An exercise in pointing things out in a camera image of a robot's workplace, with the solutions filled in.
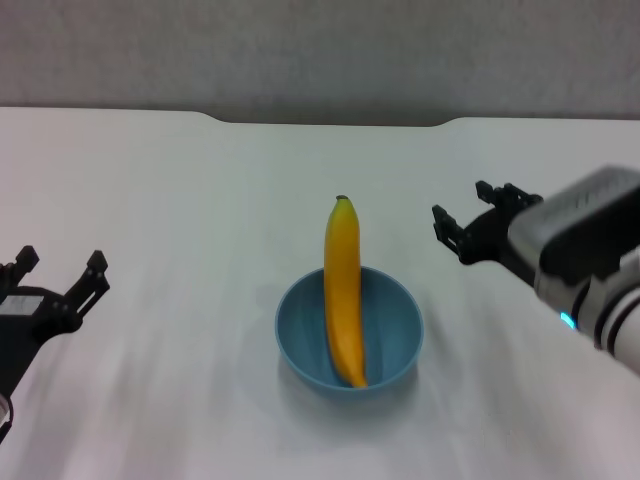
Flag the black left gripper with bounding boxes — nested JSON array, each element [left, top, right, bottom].
[[0, 244, 112, 397]]

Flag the yellow banana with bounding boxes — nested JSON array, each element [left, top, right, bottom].
[[323, 194, 369, 390]]

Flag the blue bowl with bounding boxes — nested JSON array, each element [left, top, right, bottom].
[[274, 265, 425, 400]]

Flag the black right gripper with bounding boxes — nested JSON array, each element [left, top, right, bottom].
[[430, 180, 545, 287]]

